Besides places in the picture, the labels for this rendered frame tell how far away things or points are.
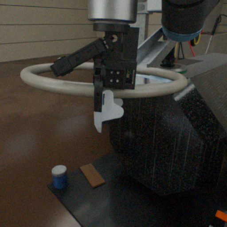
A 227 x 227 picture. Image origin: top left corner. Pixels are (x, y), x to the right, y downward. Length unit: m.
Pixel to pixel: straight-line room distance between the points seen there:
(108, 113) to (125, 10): 0.19
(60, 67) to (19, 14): 6.97
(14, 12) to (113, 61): 6.96
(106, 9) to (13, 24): 6.92
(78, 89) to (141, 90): 0.13
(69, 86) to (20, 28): 6.94
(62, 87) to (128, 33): 0.17
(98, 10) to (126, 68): 0.11
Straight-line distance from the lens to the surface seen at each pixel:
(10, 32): 7.23
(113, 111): 0.42
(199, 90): 1.14
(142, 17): 2.19
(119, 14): 0.39
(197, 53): 4.48
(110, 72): 0.41
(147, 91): 0.45
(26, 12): 7.48
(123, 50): 0.42
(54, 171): 1.55
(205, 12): 0.50
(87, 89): 0.43
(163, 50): 0.96
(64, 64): 0.42
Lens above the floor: 1.08
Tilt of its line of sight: 24 degrees down
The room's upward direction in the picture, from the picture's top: straight up
